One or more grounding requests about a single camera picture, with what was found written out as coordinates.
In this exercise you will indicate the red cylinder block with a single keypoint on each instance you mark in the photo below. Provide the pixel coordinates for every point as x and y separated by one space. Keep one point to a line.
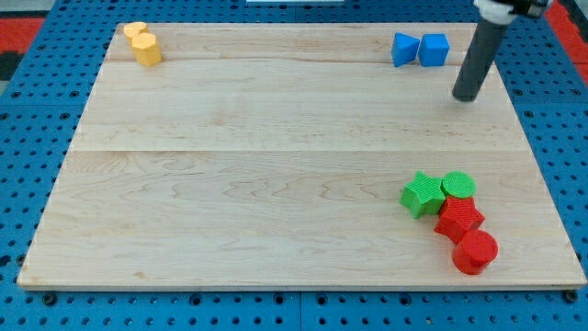
474 252

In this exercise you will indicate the green star block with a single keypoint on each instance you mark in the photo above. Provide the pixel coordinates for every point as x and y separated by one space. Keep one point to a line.
423 195

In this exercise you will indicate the green cylinder block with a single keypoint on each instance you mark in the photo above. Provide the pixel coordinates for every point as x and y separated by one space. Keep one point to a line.
458 184

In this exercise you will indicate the yellow heart block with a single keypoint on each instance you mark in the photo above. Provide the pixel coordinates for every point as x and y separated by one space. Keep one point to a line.
134 29

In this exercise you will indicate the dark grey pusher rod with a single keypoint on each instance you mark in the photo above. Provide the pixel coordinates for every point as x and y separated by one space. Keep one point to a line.
484 45

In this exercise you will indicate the wooden board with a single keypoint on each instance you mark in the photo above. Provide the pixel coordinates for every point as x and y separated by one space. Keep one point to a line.
272 157

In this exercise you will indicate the yellow hexagon block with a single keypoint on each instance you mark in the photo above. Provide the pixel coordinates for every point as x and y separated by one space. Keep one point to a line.
146 49

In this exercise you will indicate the blue cube block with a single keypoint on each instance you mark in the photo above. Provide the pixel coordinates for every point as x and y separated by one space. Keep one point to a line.
433 50

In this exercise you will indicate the blue triangular block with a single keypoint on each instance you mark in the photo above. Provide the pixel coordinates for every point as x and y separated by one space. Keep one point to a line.
404 49

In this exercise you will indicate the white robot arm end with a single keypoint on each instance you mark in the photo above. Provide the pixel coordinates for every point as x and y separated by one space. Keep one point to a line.
504 12

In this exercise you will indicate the red star block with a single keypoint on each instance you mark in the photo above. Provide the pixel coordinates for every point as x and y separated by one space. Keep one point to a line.
458 216

